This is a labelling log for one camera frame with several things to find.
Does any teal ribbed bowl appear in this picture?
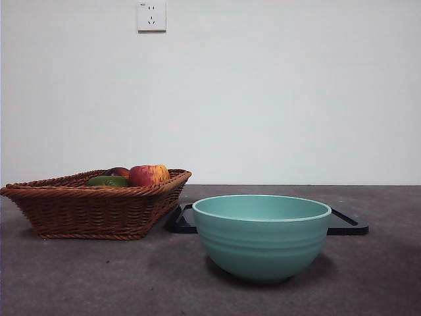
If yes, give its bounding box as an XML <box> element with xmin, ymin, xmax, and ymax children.
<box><xmin>191</xmin><ymin>194</ymin><xmax>332</xmax><ymax>284</ymax></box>

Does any red yellow apple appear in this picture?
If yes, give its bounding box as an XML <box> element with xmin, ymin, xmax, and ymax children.
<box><xmin>128</xmin><ymin>164</ymin><xmax>171</xmax><ymax>187</ymax></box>

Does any dark red fruit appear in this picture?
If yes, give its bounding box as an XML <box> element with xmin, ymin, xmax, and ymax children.
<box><xmin>105</xmin><ymin>167</ymin><xmax>130</xmax><ymax>178</ymax></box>

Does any green fruit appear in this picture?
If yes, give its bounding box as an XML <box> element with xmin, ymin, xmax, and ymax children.
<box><xmin>86</xmin><ymin>175</ymin><xmax>130</xmax><ymax>188</ymax></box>

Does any brown wicker basket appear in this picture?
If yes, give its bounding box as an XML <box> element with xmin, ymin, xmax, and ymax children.
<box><xmin>0</xmin><ymin>168</ymin><xmax>193</xmax><ymax>240</ymax></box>

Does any dark rectangular tray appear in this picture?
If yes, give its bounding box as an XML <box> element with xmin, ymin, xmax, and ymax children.
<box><xmin>164</xmin><ymin>203</ymin><xmax>369</xmax><ymax>236</ymax></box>

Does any white wall socket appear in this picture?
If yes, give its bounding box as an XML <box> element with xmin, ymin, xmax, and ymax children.
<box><xmin>137</xmin><ymin>1</ymin><xmax>167</xmax><ymax>33</ymax></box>

